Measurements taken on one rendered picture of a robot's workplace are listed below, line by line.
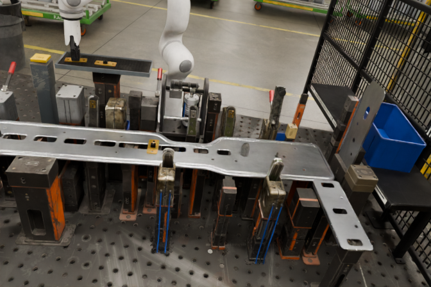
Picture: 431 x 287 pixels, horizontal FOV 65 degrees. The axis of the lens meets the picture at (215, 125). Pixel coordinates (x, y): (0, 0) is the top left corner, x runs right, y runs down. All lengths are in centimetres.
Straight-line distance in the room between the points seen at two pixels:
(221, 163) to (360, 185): 48
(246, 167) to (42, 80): 91
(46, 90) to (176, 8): 65
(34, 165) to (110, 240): 39
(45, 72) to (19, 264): 72
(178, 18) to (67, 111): 61
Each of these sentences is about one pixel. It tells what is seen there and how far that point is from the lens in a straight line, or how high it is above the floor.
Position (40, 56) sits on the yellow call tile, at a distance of 156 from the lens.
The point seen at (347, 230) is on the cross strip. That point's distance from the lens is 113.
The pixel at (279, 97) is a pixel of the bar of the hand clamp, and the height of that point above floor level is 117.
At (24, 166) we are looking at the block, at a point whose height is 103.
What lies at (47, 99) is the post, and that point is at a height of 98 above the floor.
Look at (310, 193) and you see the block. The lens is 123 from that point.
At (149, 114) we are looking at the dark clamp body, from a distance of 136.
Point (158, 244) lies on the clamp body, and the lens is 129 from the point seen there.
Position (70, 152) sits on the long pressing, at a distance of 125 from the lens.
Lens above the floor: 176
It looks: 33 degrees down
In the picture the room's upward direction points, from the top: 9 degrees clockwise
